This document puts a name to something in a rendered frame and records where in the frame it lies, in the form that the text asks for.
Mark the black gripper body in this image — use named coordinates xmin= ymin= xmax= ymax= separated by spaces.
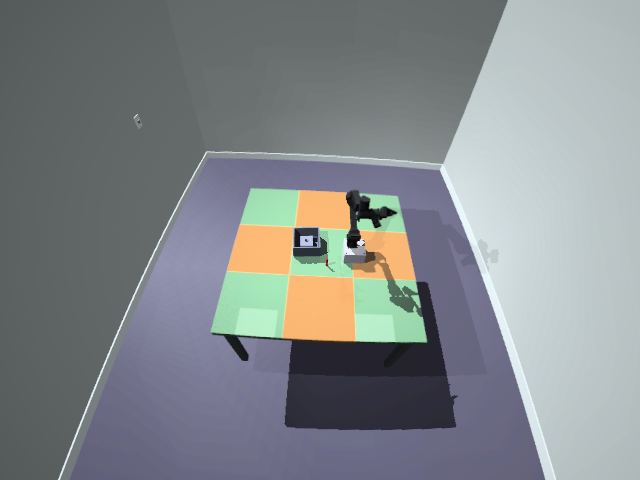
xmin=369 ymin=206 xmax=387 ymax=220

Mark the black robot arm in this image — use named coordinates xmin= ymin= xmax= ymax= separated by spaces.
xmin=346 ymin=190 xmax=381 ymax=248

